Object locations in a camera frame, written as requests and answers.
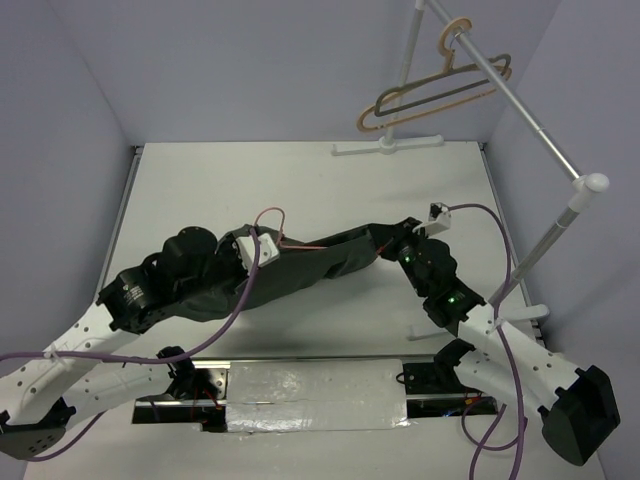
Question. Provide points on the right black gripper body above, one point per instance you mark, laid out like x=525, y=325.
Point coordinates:
x=403, y=243

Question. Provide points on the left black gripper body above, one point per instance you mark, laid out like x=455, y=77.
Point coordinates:
x=230, y=258

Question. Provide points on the pink wire hanger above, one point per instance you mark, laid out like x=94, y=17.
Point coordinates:
x=280, y=232

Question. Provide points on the dark grey t shirt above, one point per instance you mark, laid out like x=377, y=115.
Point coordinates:
x=300, y=270

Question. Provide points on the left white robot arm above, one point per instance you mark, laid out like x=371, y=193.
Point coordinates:
x=80, y=375

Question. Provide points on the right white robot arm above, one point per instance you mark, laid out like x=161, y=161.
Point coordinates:
x=576, y=405

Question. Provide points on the grey plastic hanger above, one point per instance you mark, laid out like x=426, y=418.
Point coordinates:
x=453, y=86

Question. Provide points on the beige plastic hanger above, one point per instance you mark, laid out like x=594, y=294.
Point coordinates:
x=368, y=123

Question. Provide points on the silver tape patch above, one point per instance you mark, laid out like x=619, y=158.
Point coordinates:
x=350, y=395

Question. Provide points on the white clothes rack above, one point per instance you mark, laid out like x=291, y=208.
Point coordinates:
x=462, y=55

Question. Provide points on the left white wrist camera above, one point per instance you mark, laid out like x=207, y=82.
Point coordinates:
x=265, y=250

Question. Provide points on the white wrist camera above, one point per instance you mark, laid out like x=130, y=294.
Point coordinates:
x=438, y=221
x=265, y=250

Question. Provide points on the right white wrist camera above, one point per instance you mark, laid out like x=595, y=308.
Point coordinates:
x=438, y=221

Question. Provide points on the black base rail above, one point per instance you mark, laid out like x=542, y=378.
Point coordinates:
x=426, y=397

